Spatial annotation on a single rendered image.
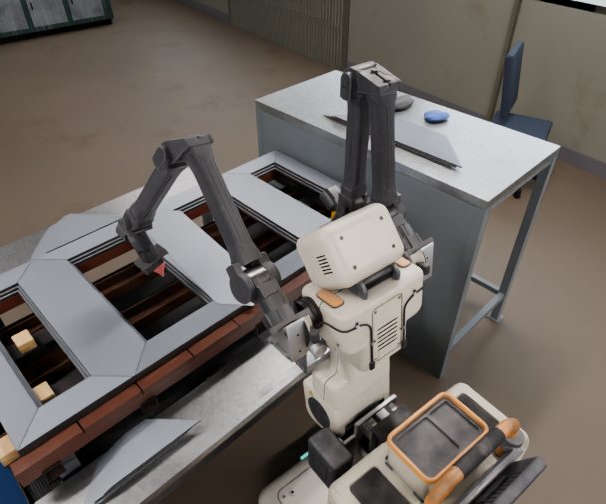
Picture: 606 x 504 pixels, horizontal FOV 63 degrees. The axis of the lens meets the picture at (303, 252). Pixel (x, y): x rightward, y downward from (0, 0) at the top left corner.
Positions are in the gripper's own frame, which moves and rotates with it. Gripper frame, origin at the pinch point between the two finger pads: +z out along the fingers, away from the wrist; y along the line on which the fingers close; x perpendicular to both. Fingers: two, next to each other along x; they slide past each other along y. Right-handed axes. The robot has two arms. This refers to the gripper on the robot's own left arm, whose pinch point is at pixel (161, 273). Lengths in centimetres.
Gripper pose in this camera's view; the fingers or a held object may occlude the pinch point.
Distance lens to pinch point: 177.3
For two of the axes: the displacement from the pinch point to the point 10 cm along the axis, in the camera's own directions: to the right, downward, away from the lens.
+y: -6.7, 6.3, -3.8
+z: 2.0, 6.5, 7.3
